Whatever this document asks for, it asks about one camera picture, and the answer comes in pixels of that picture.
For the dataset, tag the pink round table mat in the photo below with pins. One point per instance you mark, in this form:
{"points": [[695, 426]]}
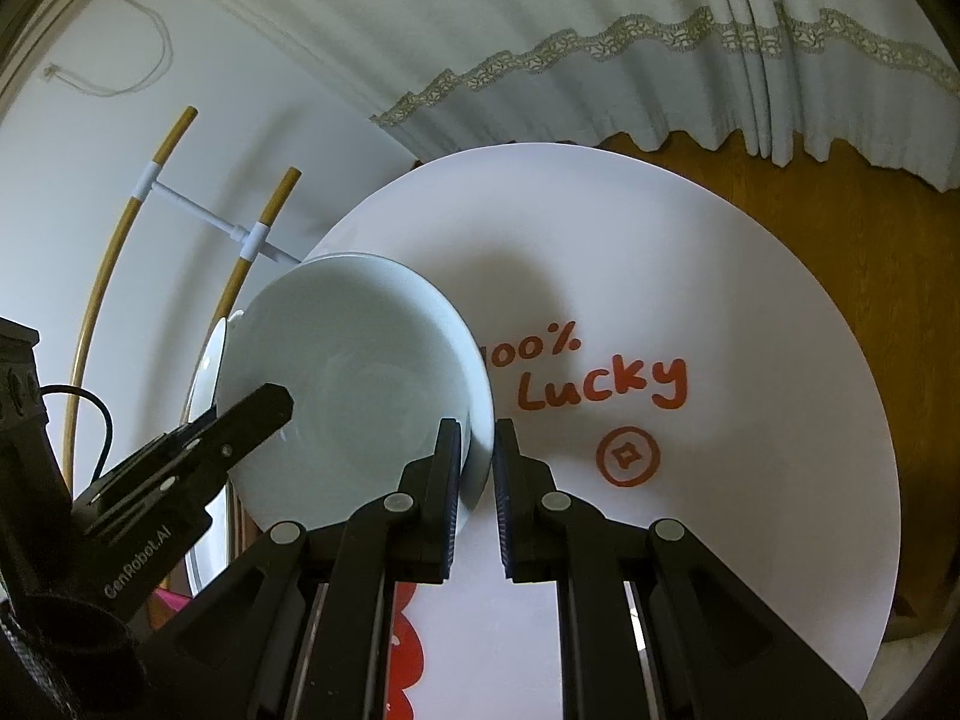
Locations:
{"points": [[712, 277]]}

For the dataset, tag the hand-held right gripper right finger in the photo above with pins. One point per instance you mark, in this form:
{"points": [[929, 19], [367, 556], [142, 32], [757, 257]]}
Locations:
{"points": [[504, 532]]}

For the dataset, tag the pink plastic item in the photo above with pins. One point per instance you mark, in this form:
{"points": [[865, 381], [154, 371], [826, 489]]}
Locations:
{"points": [[169, 606]]}

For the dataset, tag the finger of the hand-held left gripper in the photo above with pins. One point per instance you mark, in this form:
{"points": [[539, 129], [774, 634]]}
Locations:
{"points": [[240, 427]]}

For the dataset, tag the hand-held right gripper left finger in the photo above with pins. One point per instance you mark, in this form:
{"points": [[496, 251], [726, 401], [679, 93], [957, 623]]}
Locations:
{"points": [[450, 525]]}

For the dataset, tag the dark knitted cloth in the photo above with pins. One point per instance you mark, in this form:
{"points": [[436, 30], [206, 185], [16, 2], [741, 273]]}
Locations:
{"points": [[30, 667]]}

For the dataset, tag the white plate grey rim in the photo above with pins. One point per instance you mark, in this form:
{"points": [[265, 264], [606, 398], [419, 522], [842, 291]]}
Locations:
{"points": [[202, 382]]}

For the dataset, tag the white barre stand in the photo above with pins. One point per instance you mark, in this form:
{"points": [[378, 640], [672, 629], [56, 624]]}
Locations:
{"points": [[195, 206]]}

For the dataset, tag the white bowl grey band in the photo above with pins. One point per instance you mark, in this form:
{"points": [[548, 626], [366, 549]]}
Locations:
{"points": [[352, 360]]}

